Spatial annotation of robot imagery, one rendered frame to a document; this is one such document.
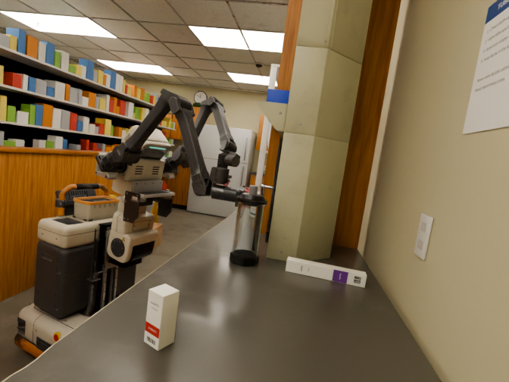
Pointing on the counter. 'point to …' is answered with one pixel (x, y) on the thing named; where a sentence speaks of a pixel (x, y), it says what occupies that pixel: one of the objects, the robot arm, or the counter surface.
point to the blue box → (278, 95)
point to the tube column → (335, 26)
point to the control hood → (275, 114)
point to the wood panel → (388, 11)
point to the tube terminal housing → (313, 154)
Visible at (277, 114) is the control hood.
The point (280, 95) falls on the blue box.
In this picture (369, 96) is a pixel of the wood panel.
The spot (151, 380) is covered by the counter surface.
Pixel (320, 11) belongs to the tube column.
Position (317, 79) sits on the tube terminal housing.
